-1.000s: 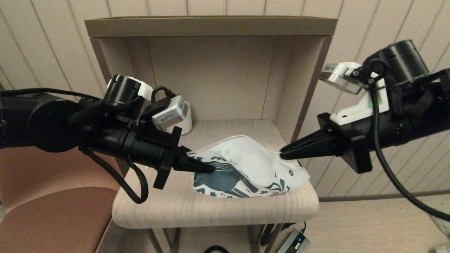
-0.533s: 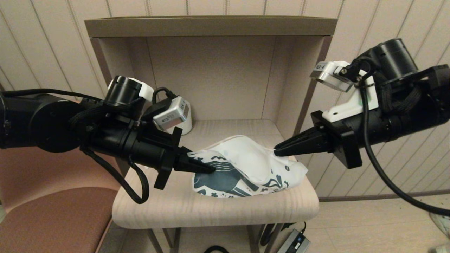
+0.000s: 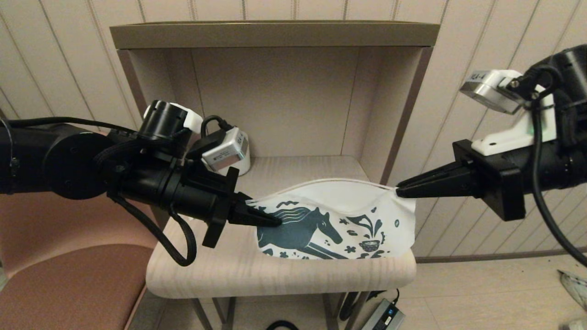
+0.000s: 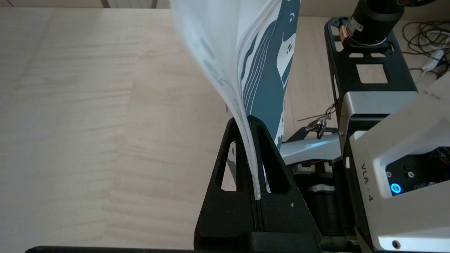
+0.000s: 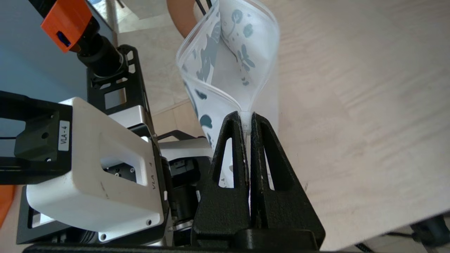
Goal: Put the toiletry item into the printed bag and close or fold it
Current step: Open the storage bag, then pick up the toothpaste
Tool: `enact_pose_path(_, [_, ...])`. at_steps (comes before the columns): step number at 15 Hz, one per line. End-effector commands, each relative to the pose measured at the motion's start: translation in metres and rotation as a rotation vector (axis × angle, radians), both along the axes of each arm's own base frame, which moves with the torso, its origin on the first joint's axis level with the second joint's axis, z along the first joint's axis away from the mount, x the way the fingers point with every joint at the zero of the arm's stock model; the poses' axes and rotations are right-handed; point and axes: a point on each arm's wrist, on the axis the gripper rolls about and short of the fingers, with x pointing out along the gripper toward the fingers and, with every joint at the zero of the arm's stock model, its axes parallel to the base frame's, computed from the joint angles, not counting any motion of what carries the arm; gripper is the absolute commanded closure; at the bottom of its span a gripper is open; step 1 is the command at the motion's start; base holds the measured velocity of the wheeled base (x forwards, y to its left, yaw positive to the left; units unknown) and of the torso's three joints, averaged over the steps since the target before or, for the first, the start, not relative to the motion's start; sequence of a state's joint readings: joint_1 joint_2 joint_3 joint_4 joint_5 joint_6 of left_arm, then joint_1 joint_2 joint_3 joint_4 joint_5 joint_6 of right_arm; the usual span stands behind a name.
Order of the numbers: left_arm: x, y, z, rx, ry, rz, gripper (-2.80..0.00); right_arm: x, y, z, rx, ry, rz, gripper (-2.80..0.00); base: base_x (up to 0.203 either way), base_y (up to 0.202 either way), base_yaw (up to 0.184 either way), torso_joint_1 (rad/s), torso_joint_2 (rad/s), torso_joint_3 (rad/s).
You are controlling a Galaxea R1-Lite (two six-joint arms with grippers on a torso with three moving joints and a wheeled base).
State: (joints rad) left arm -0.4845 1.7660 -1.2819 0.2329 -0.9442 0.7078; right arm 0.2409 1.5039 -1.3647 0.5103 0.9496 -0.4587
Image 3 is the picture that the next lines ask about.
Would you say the white horse print pouch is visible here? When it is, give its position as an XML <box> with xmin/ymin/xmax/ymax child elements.
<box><xmin>246</xmin><ymin>178</ymin><xmax>417</xmax><ymax>260</ymax></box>

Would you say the white ribbed ceramic mug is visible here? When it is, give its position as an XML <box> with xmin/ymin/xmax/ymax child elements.
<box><xmin>229</xmin><ymin>133</ymin><xmax>251</xmax><ymax>177</ymax></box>

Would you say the grey crumpled floor object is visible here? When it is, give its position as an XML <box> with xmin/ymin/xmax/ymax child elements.
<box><xmin>556</xmin><ymin>270</ymin><xmax>587</xmax><ymax>313</ymax></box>

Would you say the beige wooden table with hutch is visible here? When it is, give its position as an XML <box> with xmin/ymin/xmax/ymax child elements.
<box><xmin>109</xmin><ymin>21</ymin><xmax>441</xmax><ymax>330</ymax></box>

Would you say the thick black right camera cable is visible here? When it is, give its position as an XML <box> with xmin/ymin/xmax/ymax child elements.
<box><xmin>513</xmin><ymin>64</ymin><xmax>587</xmax><ymax>269</ymax></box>

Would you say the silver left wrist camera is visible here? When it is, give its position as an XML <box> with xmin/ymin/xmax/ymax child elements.
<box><xmin>186</xmin><ymin>127</ymin><xmax>249</xmax><ymax>173</ymax></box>

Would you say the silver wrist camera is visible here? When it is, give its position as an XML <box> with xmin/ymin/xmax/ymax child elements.
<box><xmin>186</xmin><ymin>127</ymin><xmax>249</xmax><ymax>173</ymax></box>
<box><xmin>460</xmin><ymin>70</ymin><xmax>558</xmax><ymax>156</ymax></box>

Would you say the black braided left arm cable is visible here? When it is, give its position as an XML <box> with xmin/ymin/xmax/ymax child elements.
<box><xmin>110</xmin><ymin>195</ymin><xmax>198</xmax><ymax>267</ymax></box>

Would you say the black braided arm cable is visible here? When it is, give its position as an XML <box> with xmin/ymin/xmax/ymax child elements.
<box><xmin>110</xmin><ymin>195</ymin><xmax>198</xmax><ymax>267</ymax></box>
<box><xmin>553</xmin><ymin>87</ymin><xmax>587</xmax><ymax>147</ymax></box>

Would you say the black left camera cable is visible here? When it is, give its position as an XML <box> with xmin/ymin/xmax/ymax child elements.
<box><xmin>0</xmin><ymin>115</ymin><xmax>233</xmax><ymax>136</ymax></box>

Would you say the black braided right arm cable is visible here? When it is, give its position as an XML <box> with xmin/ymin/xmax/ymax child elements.
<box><xmin>553</xmin><ymin>87</ymin><xmax>587</xmax><ymax>147</ymax></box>

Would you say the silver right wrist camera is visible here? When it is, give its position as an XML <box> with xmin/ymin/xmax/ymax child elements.
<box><xmin>460</xmin><ymin>70</ymin><xmax>558</xmax><ymax>156</ymax></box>

